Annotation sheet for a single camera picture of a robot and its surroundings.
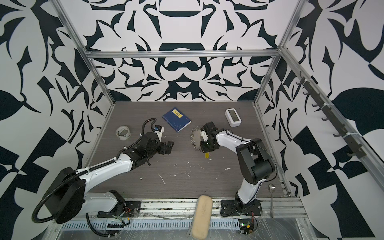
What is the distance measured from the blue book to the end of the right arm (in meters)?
0.21

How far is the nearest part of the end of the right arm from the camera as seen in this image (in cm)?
70

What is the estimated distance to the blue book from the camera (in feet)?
3.51
